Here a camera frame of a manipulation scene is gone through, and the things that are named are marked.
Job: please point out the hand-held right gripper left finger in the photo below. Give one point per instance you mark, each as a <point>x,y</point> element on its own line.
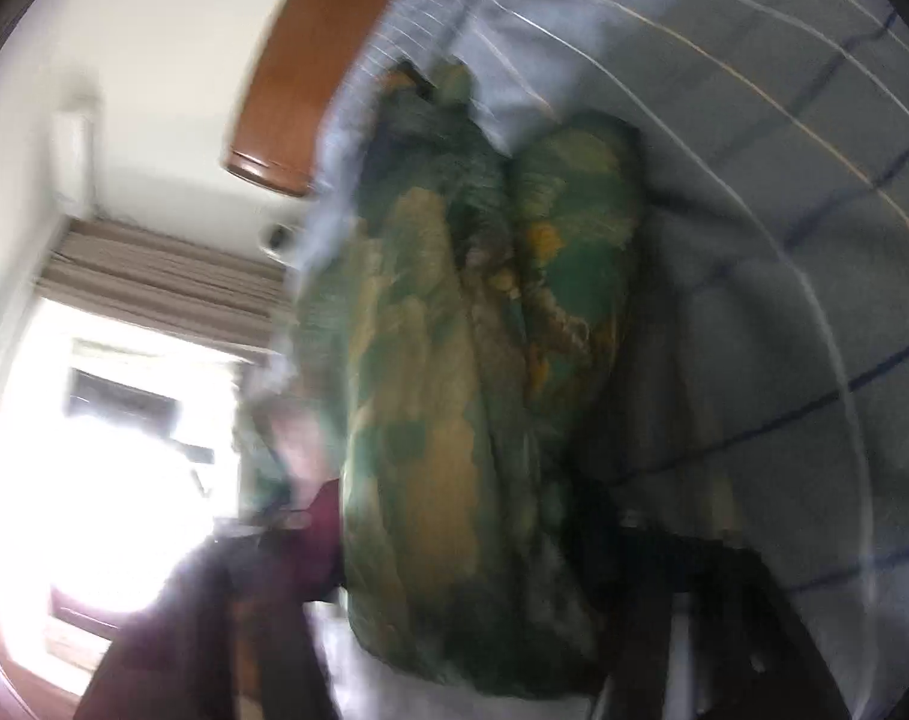
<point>274,615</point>

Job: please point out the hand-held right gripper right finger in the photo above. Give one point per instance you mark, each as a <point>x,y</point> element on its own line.
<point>649,600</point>

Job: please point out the green floral jacket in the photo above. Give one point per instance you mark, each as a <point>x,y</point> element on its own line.
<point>454,360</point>

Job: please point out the window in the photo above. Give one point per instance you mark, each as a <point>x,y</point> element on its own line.
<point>102,472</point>

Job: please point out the beige curtain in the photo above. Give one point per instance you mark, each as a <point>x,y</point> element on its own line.
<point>169,277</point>

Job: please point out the blue checked bedsheet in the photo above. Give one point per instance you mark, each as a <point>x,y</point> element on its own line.
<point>762,240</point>

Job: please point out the white air conditioner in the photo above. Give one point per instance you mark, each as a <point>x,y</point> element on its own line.
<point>72,157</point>

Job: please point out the wooden headboard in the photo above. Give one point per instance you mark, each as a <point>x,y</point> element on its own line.
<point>312,67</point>

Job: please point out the white round camera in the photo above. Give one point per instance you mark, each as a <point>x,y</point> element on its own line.
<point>278,238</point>

